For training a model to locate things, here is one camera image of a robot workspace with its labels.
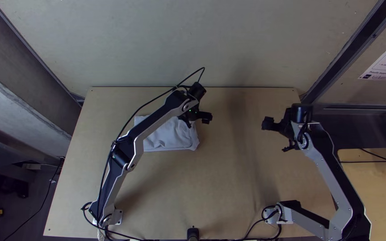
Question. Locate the wooden desk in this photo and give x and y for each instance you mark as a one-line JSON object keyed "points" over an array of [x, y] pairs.
{"points": [[377, 201]]}

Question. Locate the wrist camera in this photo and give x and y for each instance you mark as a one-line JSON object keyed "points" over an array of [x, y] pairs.
{"points": [[205, 117], [267, 124]]}

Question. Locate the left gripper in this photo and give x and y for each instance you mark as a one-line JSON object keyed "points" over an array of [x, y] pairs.
{"points": [[190, 120]]}

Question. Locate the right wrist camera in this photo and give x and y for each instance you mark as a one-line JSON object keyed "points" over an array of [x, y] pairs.
{"points": [[267, 124]]}

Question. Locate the white t-shirt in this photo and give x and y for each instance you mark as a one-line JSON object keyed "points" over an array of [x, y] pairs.
{"points": [[169, 137]]}

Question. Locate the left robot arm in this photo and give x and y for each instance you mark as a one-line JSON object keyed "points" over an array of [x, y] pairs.
{"points": [[152, 120]]}

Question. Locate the dark metal partition post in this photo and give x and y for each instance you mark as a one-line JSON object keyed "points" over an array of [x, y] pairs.
{"points": [[350, 50]]}

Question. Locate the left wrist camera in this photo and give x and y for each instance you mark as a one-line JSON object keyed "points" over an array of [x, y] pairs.
{"points": [[205, 117]]}

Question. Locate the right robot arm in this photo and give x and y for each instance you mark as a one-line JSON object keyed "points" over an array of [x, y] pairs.
{"points": [[323, 170]]}

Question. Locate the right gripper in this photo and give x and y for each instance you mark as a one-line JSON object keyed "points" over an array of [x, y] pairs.
{"points": [[283, 126]]}

